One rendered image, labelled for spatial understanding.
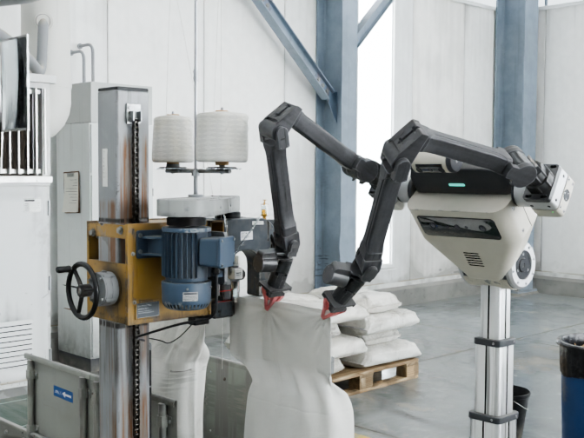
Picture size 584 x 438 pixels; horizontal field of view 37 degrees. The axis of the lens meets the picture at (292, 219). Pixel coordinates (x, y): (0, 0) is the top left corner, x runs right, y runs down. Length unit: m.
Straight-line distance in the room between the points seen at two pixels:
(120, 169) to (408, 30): 7.65
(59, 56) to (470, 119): 6.22
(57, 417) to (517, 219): 1.99
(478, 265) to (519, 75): 8.61
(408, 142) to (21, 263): 3.67
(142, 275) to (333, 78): 6.39
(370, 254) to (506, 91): 9.11
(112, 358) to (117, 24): 5.02
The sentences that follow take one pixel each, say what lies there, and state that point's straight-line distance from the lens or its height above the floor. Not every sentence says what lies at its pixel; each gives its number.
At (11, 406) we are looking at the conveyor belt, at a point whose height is 0.38.
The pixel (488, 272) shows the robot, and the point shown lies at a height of 1.18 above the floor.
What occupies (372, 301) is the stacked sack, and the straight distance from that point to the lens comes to 6.28.
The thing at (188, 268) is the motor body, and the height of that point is 1.21.
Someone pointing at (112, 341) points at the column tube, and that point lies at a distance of 2.84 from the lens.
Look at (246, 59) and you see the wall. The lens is 8.39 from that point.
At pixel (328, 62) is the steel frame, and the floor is 2.62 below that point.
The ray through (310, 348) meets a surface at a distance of 2.78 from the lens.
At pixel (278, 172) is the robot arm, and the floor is 1.50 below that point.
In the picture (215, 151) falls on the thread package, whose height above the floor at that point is 1.56.
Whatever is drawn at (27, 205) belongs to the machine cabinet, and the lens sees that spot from 5.61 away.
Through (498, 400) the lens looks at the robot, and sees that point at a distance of 3.05.
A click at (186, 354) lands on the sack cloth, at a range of 3.22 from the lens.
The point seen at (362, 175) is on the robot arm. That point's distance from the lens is 2.87.
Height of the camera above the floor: 1.50
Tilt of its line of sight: 3 degrees down
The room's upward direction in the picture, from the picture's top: straight up
